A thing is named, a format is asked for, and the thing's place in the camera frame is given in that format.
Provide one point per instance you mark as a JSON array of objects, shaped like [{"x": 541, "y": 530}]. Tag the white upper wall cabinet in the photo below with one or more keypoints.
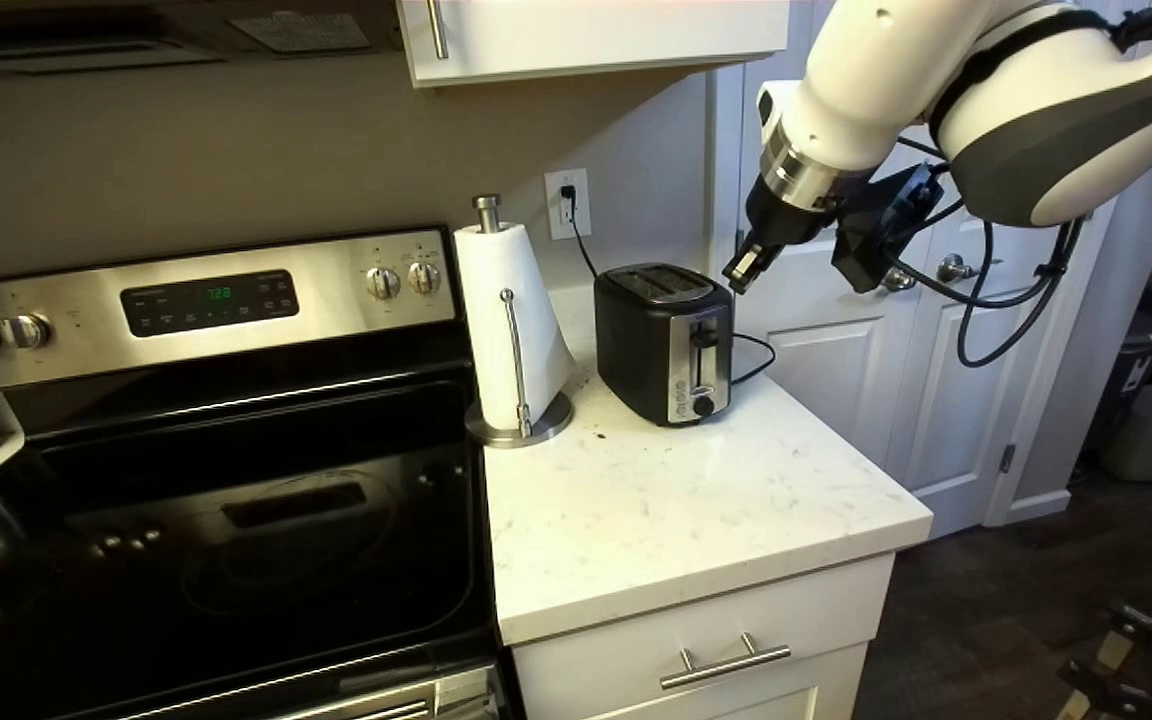
[{"x": 499, "y": 43}]

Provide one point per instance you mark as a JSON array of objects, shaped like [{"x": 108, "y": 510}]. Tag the metal paper towel holder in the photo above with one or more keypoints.
[{"x": 516, "y": 384}]

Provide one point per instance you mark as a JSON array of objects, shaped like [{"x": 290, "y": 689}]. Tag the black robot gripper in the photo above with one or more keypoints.
[{"x": 769, "y": 230}]

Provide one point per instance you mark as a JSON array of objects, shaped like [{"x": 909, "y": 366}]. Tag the white counter base cabinet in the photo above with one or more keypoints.
[{"x": 761, "y": 653}]

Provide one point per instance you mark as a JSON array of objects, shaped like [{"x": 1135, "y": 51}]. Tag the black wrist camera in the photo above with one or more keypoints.
[{"x": 883, "y": 220}]

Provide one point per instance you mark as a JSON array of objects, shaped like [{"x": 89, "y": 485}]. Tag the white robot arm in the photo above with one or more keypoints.
[{"x": 1028, "y": 109}]

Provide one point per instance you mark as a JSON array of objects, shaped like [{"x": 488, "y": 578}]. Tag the white wall outlet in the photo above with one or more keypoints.
[{"x": 565, "y": 199}]

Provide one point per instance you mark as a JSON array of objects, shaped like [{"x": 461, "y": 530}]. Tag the black two-slot toaster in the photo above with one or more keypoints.
[{"x": 664, "y": 340}]

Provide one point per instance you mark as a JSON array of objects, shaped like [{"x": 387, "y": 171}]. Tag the white paper towel roll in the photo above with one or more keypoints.
[{"x": 510, "y": 325}]

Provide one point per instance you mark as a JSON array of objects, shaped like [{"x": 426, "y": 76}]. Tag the stainless steel electric stove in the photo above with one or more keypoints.
[{"x": 247, "y": 489}]

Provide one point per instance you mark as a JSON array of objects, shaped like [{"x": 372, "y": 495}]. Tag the white panel door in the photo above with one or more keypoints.
[{"x": 883, "y": 366}]

